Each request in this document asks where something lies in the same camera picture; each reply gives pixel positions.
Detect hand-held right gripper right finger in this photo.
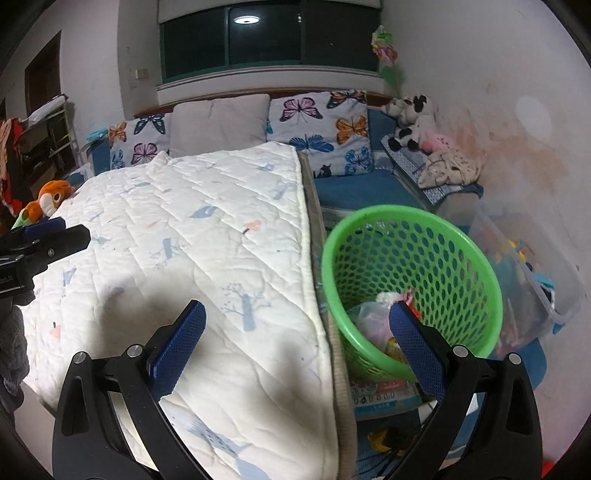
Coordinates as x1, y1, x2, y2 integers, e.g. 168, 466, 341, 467
389, 302, 543, 480

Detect beige spotted cloth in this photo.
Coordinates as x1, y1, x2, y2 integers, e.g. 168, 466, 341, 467
418, 148, 485, 189

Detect large butterfly print pillow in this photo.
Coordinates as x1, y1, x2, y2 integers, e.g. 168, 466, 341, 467
267, 90, 374, 177

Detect blue bed sheet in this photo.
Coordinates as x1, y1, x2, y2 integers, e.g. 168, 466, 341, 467
318, 108, 430, 214

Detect dark wooden door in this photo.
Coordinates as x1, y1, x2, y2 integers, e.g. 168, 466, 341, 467
25, 31, 63, 114

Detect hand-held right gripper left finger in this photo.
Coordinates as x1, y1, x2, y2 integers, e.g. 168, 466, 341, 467
52, 300, 207, 480

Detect grey mattress pad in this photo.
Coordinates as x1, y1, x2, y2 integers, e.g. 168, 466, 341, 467
298, 152, 358, 480

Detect printed picture book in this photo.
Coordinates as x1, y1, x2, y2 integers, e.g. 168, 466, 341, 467
348, 378, 430, 421

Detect black white cow plush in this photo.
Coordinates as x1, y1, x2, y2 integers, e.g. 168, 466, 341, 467
381, 95, 439, 152

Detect small butterfly print pillow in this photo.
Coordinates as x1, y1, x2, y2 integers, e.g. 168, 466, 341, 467
108, 113, 172, 171

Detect colourful hanging decoration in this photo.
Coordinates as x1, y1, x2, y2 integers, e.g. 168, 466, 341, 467
370, 25, 407, 88

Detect wooden headboard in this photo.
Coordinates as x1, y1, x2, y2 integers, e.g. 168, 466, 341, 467
134, 90, 393, 118

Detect grey pillow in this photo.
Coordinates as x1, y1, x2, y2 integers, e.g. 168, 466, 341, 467
168, 93, 271, 158

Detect orange monkey plush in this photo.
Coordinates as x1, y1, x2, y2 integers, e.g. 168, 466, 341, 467
11, 180, 77, 230

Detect green plastic mesh basket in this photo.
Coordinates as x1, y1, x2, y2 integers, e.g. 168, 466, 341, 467
322, 206, 504, 383

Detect metal shelf rack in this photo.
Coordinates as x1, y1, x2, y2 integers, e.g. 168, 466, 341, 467
18, 95, 81, 185

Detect pink plush toy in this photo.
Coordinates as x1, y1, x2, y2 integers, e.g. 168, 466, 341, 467
422, 131, 455, 153

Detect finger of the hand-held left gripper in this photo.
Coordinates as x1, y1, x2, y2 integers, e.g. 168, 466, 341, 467
23, 218, 66, 241
25, 225, 92, 273

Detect dark window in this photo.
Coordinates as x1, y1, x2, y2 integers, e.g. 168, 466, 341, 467
159, 7, 382, 85

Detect white printed quilt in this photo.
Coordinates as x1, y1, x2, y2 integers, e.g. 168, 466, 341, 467
21, 142, 340, 480

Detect clear plastic storage box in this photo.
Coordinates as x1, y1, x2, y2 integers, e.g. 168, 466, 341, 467
443, 203, 583, 352

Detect red hanging clothes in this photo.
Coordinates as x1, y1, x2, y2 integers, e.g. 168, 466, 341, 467
0, 117, 26, 217

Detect blue checked cloth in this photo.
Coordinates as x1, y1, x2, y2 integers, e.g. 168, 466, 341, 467
381, 136, 485, 204

